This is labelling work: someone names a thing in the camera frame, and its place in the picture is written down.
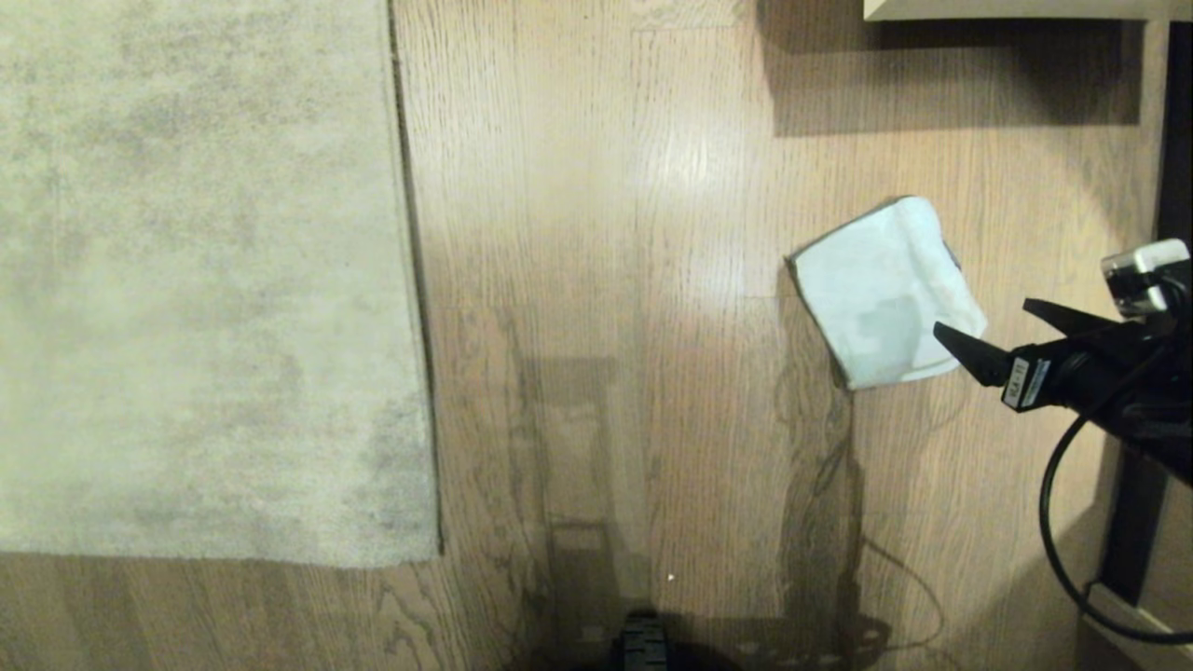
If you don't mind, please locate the grey beige rug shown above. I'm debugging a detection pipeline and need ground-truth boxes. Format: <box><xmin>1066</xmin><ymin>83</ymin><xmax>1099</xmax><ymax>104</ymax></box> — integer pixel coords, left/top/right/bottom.
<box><xmin>0</xmin><ymin>0</ymin><xmax>443</xmax><ymax>569</ymax></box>

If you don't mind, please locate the black furniture post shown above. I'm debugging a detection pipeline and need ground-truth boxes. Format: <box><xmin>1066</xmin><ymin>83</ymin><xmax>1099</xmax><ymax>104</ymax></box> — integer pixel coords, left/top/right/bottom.
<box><xmin>1100</xmin><ymin>19</ymin><xmax>1193</xmax><ymax>607</ymax></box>

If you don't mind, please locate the white cloth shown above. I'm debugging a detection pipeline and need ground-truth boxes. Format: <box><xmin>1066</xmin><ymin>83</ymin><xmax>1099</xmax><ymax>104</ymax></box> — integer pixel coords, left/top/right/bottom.
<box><xmin>788</xmin><ymin>196</ymin><xmax>989</xmax><ymax>391</ymax></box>

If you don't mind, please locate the black cable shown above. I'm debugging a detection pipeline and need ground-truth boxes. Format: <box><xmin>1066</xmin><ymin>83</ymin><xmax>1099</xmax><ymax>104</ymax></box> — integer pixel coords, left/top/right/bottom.
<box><xmin>1038</xmin><ymin>335</ymin><xmax>1193</xmax><ymax>646</ymax></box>

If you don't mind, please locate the white furniture base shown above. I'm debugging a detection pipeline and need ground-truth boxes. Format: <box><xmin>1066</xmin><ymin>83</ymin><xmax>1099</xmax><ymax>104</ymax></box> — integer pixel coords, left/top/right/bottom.
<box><xmin>1081</xmin><ymin>582</ymin><xmax>1193</xmax><ymax>671</ymax></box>

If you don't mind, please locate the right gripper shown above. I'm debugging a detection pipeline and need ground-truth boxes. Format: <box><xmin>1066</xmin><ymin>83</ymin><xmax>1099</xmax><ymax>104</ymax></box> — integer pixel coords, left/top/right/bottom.
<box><xmin>933</xmin><ymin>297</ymin><xmax>1193</xmax><ymax>416</ymax></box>

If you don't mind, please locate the pale furniture board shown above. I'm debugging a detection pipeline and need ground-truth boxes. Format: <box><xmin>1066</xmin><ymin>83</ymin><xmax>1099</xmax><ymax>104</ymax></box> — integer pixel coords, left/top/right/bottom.
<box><xmin>863</xmin><ymin>0</ymin><xmax>1193</xmax><ymax>22</ymax></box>

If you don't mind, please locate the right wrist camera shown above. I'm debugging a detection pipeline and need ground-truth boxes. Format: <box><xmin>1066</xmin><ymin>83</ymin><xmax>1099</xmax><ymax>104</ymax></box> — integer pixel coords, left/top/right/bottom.
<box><xmin>1101</xmin><ymin>239</ymin><xmax>1193</xmax><ymax>323</ymax></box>

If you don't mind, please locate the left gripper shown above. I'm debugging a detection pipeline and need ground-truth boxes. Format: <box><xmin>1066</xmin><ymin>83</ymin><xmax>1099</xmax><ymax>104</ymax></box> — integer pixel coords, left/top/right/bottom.
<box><xmin>610</xmin><ymin>610</ymin><xmax>670</xmax><ymax>671</ymax></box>

